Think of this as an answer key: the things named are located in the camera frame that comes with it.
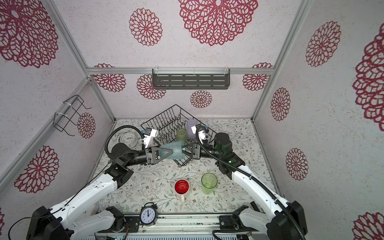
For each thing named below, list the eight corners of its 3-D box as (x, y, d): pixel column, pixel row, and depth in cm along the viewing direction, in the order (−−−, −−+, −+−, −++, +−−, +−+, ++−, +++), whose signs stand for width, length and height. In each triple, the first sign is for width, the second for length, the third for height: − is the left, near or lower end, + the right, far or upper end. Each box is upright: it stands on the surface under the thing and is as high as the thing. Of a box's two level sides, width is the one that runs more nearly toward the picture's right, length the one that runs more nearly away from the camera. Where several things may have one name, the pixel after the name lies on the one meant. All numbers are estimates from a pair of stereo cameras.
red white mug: (183, 204, 82) (182, 200, 75) (173, 189, 87) (172, 184, 80) (194, 196, 85) (194, 191, 78) (184, 182, 90) (183, 176, 83)
